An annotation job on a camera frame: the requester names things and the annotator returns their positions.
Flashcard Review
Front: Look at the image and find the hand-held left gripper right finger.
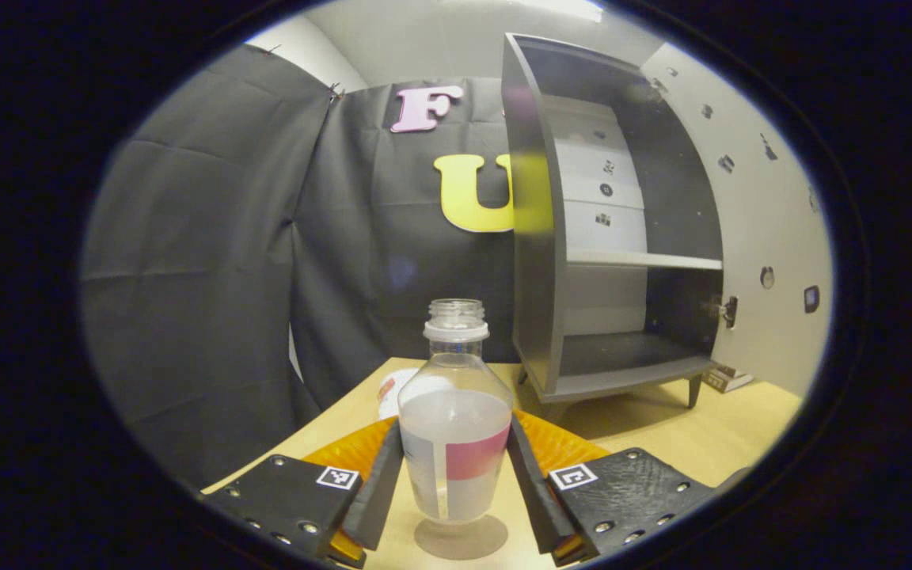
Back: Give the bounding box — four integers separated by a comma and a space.
506, 412, 750, 568

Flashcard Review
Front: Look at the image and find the small flat box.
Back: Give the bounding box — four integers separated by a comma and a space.
701, 363, 755, 394

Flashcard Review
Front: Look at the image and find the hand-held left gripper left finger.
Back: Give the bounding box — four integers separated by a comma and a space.
201, 420, 406, 569

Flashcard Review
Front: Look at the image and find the black backdrop cloth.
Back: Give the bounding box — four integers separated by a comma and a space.
80, 44, 553, 488

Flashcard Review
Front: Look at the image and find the dark grey cabinet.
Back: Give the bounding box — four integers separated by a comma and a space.
501, 33, 725, 414

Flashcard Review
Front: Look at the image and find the round brown coaster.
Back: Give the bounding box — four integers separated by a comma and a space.
414, 515, 509, 561

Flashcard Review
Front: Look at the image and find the clear plastic bottle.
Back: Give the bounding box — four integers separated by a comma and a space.
397, 298, 515, 525

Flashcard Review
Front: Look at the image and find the white round container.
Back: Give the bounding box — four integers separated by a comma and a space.
377, 367, 435, 421

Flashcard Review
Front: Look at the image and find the beige cabinet door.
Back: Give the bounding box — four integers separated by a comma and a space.
638, 41, 834, 398

